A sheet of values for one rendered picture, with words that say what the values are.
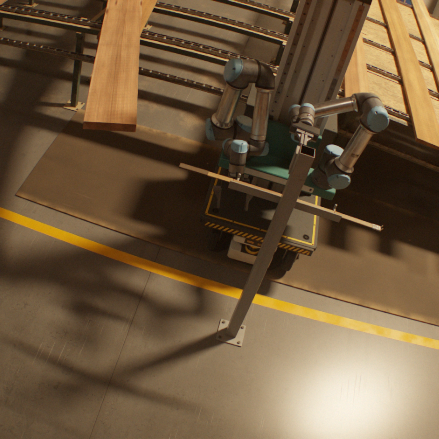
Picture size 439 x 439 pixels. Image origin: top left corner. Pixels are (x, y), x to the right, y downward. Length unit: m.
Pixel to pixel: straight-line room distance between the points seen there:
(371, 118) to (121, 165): 1.92
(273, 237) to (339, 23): 1.14
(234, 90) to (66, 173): 1.55
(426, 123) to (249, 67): 1.63
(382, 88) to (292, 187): 2.01
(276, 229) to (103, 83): 1.26
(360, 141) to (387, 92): 1.37
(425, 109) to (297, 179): 1.98
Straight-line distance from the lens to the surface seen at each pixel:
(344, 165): 2.71
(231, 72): 2.47
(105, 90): 2.84
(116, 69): 3.05
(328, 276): 3.46
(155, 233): 3.33
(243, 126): 2.77
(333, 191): 2.95
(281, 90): 2.83
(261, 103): 2.57
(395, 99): 3.91
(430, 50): 5.27
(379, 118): 2.55
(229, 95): 2.59
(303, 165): 2.06
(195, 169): 2.27
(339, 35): 2.72
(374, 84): 3.98
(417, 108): 3.85
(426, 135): 3.56
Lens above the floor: 2.45
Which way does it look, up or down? 43 degrees down
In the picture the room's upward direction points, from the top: 17 degrees clockwise
